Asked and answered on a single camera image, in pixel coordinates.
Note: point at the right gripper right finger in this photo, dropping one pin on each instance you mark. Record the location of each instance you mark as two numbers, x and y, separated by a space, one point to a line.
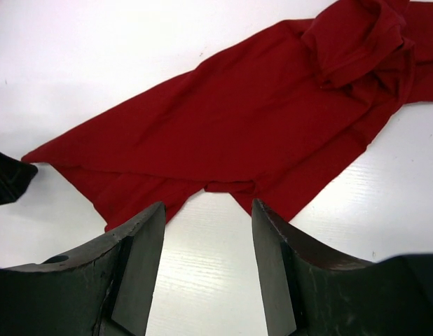
309 288

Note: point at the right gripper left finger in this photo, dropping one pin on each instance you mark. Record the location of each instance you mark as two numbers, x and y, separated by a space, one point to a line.
103 287

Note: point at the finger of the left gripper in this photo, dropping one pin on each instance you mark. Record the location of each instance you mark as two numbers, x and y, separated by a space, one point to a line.
15 177

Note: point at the red t shirt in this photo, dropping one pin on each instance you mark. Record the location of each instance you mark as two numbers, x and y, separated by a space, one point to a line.
276 117

